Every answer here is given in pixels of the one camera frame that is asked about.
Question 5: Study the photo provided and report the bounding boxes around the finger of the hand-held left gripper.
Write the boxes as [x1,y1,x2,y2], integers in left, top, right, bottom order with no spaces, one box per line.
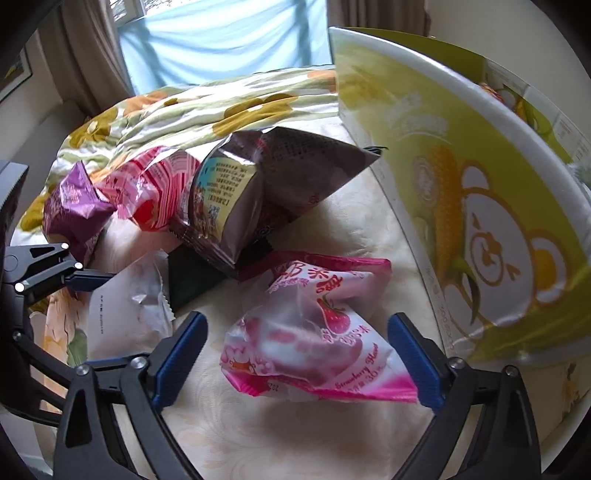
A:
[0,295,77,416]
[2,242,116,305]

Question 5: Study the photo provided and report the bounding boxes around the pink striped snack packet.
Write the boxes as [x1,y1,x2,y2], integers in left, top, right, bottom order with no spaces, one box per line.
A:
[95,147,201,232]

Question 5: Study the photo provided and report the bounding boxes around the yellow green cardboard box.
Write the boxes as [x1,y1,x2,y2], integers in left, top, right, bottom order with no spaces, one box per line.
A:
[328,27,591,370]

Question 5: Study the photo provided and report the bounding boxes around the brown curtain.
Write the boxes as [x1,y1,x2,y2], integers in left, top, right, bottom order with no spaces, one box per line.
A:
[325,0,428,40]
[53,0,134,116]

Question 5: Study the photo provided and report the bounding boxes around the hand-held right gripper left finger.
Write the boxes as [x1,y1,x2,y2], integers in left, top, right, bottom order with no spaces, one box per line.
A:
[53,311,208,480]

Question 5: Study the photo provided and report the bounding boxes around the light blue cloth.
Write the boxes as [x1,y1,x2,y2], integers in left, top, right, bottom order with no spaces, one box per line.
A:
[117,0,333,95]

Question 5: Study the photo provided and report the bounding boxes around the pink strawberry snack packet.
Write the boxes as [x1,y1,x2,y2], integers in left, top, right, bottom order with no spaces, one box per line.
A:
[219,251,419,404]

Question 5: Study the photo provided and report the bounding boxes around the floral blanket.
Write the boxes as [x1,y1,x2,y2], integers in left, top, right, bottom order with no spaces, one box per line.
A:
[11,65,340,241]

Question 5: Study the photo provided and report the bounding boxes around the purple snack packet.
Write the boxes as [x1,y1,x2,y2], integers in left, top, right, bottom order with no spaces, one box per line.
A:
[44,161,116,264]

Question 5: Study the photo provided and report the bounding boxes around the clear white snack packet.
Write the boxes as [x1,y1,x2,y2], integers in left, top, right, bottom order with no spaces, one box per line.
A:
[88,251,176,361]

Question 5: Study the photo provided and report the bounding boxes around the grey bed headboard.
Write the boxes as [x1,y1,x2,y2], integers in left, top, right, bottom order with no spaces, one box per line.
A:
[18,97,90,222]

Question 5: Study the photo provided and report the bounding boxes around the window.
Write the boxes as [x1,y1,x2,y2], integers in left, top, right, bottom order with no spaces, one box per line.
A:
[108,0,176,26]

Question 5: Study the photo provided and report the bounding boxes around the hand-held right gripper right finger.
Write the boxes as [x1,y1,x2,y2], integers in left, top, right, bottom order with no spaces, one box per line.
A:
[387,312,542,480]

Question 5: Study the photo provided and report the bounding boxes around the framed wall picture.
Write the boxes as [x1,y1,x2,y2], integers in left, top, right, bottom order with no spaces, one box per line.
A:
[0,48,33,102]

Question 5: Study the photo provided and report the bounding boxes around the brown snack packet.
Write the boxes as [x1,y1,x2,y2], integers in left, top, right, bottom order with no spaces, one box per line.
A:
[168,127,382,278]

